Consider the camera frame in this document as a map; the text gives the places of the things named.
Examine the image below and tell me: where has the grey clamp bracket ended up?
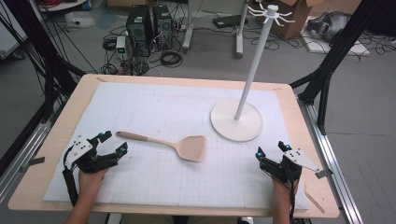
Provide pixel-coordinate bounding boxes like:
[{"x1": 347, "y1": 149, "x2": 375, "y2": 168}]
[
  {"x1": 315, "y1": 168, "x2": 333, "y2": 180},
  {"x1": 19, "y1": 156, "x2": 46, "y2": 174}
]

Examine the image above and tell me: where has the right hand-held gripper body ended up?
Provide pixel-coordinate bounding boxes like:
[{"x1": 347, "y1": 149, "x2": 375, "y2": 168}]
[{"x1": 259, "y1": 148, "x2": 322, "y2": 185}]

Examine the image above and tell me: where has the aluminium rail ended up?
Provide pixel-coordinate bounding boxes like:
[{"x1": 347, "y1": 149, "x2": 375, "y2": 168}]
[
  {"x1": 299, "y1": 100, "x2": 364, "y2": 224},
  {"x1": 0, "y1": 102, "x2": 62, "y2": 203}
]

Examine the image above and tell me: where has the black computer tower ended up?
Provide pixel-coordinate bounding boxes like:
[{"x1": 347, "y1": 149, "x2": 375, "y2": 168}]
[
  {"x1": 125, "y1": 5, "x2": 153, "y2": 58},
  {"x1": 152, "y1": 4, "x2": 174, "y2": 50}
]

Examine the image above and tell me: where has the white cabinet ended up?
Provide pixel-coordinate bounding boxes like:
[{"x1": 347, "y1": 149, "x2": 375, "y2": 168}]
[{"x1": 0, "y1": 0, "x2": 28, "y2": 60}]

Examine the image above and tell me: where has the beige spatula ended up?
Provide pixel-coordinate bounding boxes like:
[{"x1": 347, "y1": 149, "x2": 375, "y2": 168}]
[{"x1": 115, "y1": 131, "x2": 207, "y2": 163}]

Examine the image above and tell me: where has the coiled black cable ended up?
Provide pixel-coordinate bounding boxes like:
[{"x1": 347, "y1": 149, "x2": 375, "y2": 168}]
[{"x1": 160, "y1": 49, "x2": 184, "y2": 68}]

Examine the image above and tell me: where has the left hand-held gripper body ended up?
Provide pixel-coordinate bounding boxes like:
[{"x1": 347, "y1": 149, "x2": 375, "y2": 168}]
[{"x1": 63, "y1": 134, "x2": 120, "y2": 175}]

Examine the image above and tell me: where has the clear plastic bag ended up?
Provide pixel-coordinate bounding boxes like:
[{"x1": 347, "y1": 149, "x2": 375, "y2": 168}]
[{"x1": 64, "y1": 10, "x2": 96, "y2": 28}]

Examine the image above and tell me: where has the black strap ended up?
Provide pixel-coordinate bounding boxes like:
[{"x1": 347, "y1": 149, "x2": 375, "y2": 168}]
[{"x1": 62, "y1": 169, "x2": 79, "y2": 207}]

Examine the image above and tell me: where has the person's left hand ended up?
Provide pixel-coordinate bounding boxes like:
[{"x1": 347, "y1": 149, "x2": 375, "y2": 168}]
[{"x1": 78, "y1": 167, "x2": 110, "y2": 208}]

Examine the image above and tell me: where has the grey bag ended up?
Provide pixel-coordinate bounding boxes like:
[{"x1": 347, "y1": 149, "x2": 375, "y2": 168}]
[{"x1": 306, "y1": 11, "x2": 351, "y2": 43}]

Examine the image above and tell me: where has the person's right hand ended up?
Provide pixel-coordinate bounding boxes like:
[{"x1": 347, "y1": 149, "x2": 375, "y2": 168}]
[{"x1": 272, "y1": 176, "x2": 300, "y2": 213}]

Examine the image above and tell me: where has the small white device box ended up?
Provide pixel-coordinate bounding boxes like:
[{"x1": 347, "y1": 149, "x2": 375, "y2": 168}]
[{"x1": 115, "y1": 35, "x2": 127, "y2": 60}]

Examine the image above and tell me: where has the white hook rack stand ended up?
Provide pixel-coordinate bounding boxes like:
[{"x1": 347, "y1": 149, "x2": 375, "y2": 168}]
[{"x1": 210, "y1": 3, "x2": 296, "y2": 143}]

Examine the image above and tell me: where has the white stand leg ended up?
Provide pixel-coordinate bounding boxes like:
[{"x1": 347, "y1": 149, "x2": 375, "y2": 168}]
[
  {"x1": 234, "y1": 0, "x2": 250, "y2": 59},
  {"x1": 181, "y1": 0, "x2": 195, "y2": 52}
]

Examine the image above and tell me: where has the white grid mat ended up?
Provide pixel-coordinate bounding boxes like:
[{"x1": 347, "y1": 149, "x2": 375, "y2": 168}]
[{"x1": 42, "y1": 81, "x2": 310, "y2": 211}]

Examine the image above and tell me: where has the flat black box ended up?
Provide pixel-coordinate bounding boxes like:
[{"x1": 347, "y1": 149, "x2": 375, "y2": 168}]
[{"x1": 212, "y1": 14, "x2": 249, "y2": 28}]

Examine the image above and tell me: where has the black metal frame stand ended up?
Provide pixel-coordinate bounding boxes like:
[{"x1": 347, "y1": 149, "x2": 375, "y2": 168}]
[
  {"x1": 289, "y1": 0, "x2": 386, "y2": 135},
  {"x1": 0, "y1": 0, "x2": 87, "y2": 176}
]

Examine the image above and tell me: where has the cardboard box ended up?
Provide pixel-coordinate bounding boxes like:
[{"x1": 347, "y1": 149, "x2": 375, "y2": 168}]
[{"x1": 248, "y1": 0, "x2": 325, "y2": 41}]

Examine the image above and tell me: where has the white foam board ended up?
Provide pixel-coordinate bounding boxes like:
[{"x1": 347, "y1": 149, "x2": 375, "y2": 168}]
[{"x1": 301, "y1": 31, "x2": 372, "y2": 57}]

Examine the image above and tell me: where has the tan tape strip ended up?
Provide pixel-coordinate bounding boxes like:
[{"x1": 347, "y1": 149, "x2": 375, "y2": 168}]
[{"x1": 303, "y1": 183, "x2": 326, "y2": 215}]

